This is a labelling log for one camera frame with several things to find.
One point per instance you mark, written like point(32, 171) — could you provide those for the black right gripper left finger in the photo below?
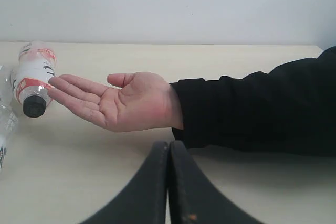
point(143, 199)

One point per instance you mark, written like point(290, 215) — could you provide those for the clear Suntory bottle white label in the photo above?
point(9, 119)

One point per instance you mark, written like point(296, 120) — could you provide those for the peach label bottle black cap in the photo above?
point(30, 78)

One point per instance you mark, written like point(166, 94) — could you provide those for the black sleeved forearm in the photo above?
point(289, 110)

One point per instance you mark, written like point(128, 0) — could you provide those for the open receiving human hand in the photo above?
point(131, 101)

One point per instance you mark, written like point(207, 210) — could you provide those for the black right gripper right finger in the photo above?
point(193, 198)

